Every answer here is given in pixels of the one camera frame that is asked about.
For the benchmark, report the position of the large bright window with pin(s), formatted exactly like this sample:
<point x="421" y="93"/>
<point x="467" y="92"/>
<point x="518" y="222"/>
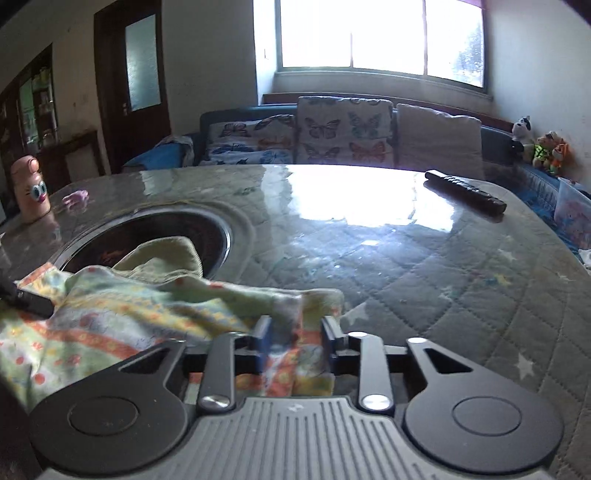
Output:
<point x="369" y="37"/>

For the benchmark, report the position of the dark wooden sideboard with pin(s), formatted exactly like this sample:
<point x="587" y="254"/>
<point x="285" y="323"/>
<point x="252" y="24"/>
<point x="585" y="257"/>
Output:
<point x="76" y="157"/>

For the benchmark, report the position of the black remote control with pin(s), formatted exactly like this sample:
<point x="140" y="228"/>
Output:
<point x="466" y="191"/>

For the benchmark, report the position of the plush toy with yellow vest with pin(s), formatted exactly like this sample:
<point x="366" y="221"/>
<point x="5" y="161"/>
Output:
<point x="545" y="150"/>

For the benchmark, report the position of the small pink object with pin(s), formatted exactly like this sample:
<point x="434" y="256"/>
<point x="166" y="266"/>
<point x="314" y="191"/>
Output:
<point x="75" y="199"/>

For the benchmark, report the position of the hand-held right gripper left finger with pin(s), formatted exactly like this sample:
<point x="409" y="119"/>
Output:
<point x="263" y="341"/>

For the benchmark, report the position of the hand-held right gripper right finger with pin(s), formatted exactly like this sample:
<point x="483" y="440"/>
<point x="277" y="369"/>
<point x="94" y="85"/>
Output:
<point x="330" y="344"/>

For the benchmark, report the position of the dark blue sofa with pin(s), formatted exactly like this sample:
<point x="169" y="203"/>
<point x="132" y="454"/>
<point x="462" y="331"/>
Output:
<point x="494" y="143"/>

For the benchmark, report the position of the black and white plush toy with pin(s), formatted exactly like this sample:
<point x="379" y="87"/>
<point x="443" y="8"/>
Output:
<point x="522" y="136"/>

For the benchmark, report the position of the orange plush toy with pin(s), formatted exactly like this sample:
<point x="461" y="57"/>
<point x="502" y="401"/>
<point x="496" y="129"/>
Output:
<point x="561" y="159"/>

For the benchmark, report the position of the round metal pot recess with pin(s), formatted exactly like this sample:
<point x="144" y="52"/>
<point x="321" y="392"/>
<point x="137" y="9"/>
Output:
<point x="138" y="230"/>

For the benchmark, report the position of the colourful patterned children's shirt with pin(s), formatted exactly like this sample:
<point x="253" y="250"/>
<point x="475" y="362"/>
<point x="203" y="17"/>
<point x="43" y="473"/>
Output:
<point x="138" y="314"/>

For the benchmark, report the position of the pink cartoon face bottle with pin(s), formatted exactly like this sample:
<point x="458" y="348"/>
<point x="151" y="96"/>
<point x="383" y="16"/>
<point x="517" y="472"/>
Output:
<point x="31" y="194"/>

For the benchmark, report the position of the clear plastic storage box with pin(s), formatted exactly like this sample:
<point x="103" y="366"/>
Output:
<point x="572" y="210"/>

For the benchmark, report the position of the dark wooden display cabinet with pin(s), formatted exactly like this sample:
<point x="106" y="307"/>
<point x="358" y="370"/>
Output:
<point x="32" y="110"/>

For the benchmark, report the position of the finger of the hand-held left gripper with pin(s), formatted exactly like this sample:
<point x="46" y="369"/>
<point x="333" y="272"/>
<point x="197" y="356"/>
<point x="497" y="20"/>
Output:
<point x="27" y="302"/>

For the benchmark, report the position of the butterfly print cushion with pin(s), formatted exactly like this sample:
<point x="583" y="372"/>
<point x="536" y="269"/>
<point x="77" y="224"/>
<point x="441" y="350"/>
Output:
<point x="251" y="138"/>
<point x="344" y="131"/>

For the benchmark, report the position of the blue cloth pile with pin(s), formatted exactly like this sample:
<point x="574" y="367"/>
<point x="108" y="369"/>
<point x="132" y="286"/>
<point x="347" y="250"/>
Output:
<point x="157" y="157"/>

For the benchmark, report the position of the dark wooden door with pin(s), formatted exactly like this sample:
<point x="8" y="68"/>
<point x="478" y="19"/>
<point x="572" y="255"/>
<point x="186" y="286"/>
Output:
<point x="115" y="92"/>

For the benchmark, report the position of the white plain cushion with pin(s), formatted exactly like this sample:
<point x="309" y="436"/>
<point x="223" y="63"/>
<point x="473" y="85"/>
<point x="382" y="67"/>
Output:
<point x="438" y="138"/>

